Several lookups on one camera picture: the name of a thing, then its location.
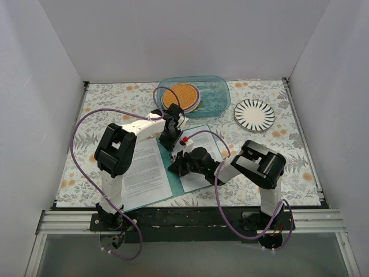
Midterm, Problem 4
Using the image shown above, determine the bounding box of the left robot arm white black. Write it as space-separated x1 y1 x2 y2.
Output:
94 104 187 231

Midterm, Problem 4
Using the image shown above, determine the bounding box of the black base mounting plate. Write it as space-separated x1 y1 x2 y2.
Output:
90 206 285 245

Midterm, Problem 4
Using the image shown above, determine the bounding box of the floral patterned table mat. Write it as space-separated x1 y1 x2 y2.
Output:
56 80 321 208

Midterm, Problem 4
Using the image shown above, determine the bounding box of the silver folder clip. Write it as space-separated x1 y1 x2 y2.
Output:
170 152 178 163

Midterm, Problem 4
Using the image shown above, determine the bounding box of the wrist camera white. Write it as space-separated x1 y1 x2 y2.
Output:
179 136 194 153
176 115 189 130

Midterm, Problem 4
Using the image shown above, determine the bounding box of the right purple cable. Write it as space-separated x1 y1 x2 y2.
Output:
184 130 295 250

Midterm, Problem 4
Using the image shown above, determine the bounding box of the blue striped white plate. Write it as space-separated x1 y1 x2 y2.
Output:
234 99 276 132

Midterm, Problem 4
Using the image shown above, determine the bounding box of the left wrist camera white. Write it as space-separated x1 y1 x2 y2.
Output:
176 115 189 130

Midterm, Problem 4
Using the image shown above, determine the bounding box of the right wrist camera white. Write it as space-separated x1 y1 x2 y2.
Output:
179 136 194 153

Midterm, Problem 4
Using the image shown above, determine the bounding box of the printed paper sheet top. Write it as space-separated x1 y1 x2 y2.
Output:
121 138 173 211

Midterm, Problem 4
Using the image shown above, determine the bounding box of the aluminium frame rail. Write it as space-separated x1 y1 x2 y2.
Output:
36 209 347 234

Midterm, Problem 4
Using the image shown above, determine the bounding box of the printed paper stack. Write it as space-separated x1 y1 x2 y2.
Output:
180 125 223 193

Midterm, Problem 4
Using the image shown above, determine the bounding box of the orange woven round coaster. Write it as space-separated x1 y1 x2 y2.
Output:
161 84 201 114

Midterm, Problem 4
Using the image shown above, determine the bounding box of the clear teal plastic container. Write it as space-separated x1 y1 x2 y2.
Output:
159 76 231 118

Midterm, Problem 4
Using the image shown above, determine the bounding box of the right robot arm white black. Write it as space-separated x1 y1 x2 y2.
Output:
168 140 286 230

